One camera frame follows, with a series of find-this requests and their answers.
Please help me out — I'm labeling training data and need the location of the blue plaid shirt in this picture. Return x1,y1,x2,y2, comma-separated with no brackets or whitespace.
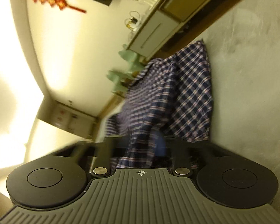
106,40,213,169

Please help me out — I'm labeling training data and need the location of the white door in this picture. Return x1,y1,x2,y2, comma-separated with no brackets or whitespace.
37,100,97,139

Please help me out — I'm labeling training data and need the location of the left green plastic chair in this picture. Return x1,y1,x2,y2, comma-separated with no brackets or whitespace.
106,70,134,94

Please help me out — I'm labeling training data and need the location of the green plastic chair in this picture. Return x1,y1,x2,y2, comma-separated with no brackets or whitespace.
118,44,145,70
106,70,134,94

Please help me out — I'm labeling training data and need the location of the right green plastic chair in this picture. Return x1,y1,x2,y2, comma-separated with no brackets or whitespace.
118,44,145,70

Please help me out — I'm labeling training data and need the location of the red Chinese knot decoration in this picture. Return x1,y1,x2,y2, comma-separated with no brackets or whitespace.
32,0,87,14

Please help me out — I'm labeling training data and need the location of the long grey sideboard cabinet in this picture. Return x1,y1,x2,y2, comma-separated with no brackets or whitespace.
127,0,211,59

